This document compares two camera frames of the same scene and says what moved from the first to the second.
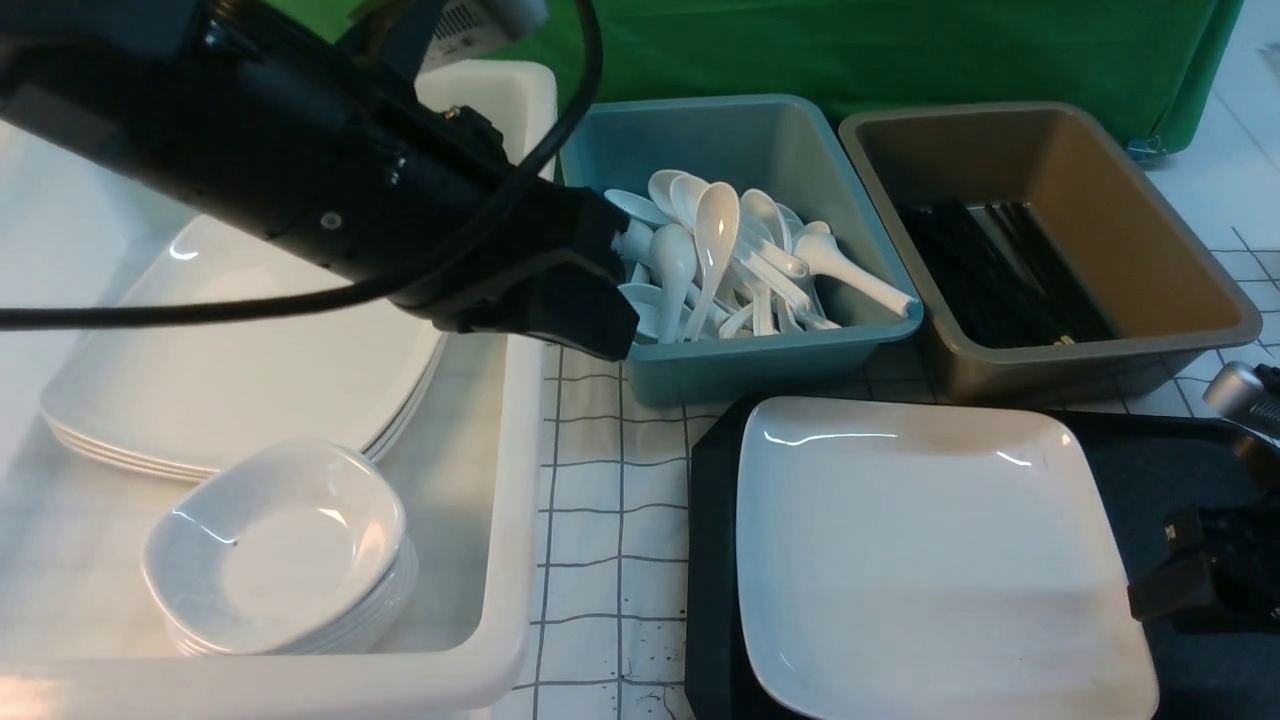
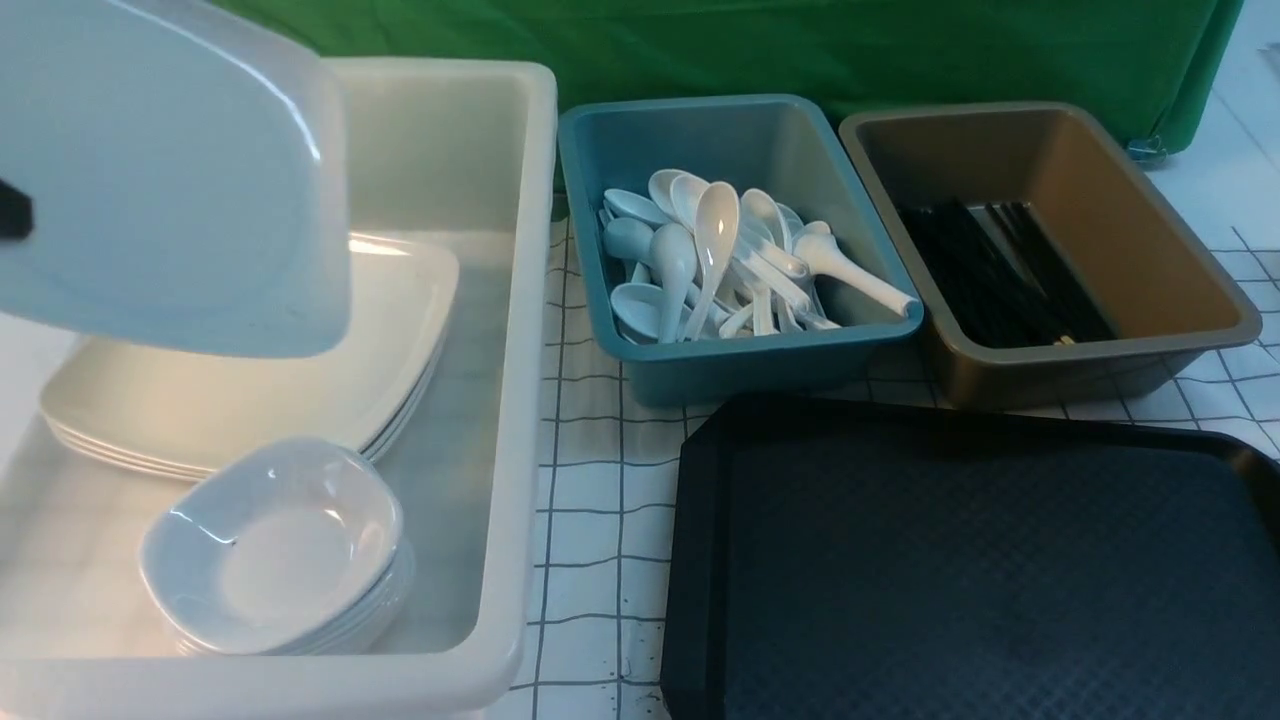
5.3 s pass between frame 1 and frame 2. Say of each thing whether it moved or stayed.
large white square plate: moved
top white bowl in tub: stayed
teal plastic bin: stayed
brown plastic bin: stayed
